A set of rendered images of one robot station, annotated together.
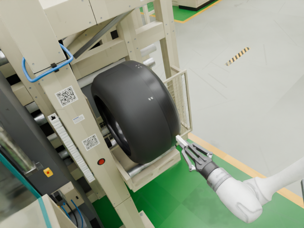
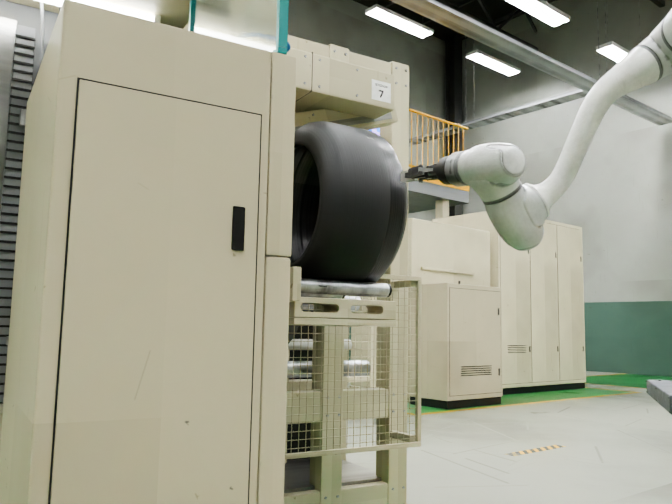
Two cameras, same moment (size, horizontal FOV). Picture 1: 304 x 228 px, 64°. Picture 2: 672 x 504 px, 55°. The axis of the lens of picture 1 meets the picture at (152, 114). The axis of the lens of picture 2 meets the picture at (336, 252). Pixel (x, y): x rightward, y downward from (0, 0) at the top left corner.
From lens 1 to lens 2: 1.68 m
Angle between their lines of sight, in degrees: 48
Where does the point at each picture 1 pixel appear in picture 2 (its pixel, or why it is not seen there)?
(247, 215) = (501, 149)
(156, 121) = (373, 159)
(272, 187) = (546, 184)
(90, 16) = (307, 77)
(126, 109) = (333, 131)
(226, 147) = not seen: outside the picture
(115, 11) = (337, 89)
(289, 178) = (566, 153)
